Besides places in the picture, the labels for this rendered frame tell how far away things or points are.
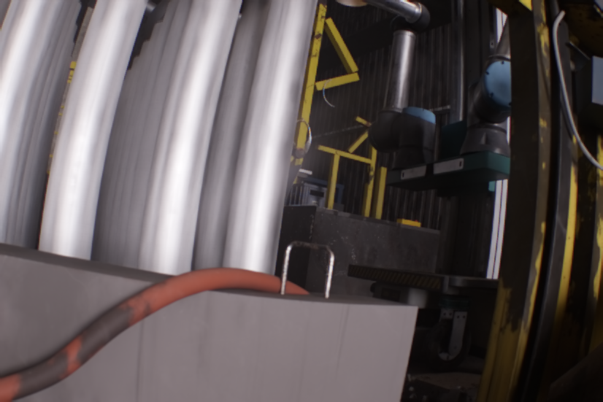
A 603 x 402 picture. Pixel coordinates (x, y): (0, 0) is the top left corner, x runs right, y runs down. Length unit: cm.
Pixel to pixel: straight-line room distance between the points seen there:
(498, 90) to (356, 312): 98
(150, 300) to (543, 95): 64
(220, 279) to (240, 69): 136
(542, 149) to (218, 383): 57
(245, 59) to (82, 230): 92
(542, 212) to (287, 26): 109
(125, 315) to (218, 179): 130
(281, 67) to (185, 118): 36
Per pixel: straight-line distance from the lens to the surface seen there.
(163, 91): 168
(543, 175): 75
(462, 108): 204
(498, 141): 157
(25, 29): 138
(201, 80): 139
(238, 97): 176
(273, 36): 157
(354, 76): 603
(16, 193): 162
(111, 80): 134
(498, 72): 145
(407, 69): 225
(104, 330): 43
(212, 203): 170
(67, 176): 128
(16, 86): 134
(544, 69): 81
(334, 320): 57
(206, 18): 147
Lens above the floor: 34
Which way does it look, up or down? 7 degrees up
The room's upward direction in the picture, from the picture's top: 8 degrees clockwise
